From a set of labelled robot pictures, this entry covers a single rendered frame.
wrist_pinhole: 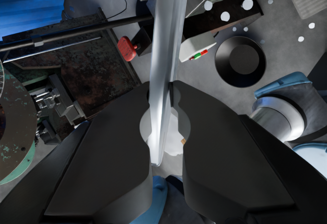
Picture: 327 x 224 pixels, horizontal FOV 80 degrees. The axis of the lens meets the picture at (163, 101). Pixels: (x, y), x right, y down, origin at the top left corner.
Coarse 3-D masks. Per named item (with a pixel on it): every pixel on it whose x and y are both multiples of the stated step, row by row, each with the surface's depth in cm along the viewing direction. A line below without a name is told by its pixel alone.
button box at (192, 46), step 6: (198, 36) 63; (204, 36) 65; (210, 36) 66; (216, 36) 81; (186, 42) 60; (192, 42) 60; (198, 42) 62; (204, 42) 64; (210, 42) 65; (216, 42) 67; (186, 48) 61; (192, 48) 60; (198, 48) 61; (204, 48) 63; (180, 54) 64; (186, 54) 62; (192, 54) 61
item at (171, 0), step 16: (160, 0) 8; (176, 0) 8; (160, 16) 8; (176, 16) 10; (160, 32) 8; (176, 32) 12; (160, 48) 9; (176, 48) 16; (160, 64) 9; (176, 64) 28; (160, 80) 9; (160, 96) 10; (160, 112) 10; (160, 128) 11; (160, 144) 12; (160, 160) 17
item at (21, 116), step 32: (32, 32) 158; (96, 32) 190; (0, 64) 124; (32, 64) 152; (64, 64) 166; (96, 64) 183; (128, 64) 195; (32, 96) 162; (64, 96) 164; (96, 96) 175; (0, 128) 123; (32, 128) 126; (0, 160) 114
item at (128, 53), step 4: (124, 36) 60; (120, 40) 61; (124, 40) 60; (128, 40) 60; (120, 44) 62; (124, 44) 60; (128, 44) 59; (132, 44) 63; (120, 48) 63; (124, 48) 61; (128, 48) 60; (132, 48) 60; (124, 52) 62; (128, 52) 61; (132, 52) 60; (124, 56) 63; (128, 56) 62; (132, 56) 61; (128, 60) 63
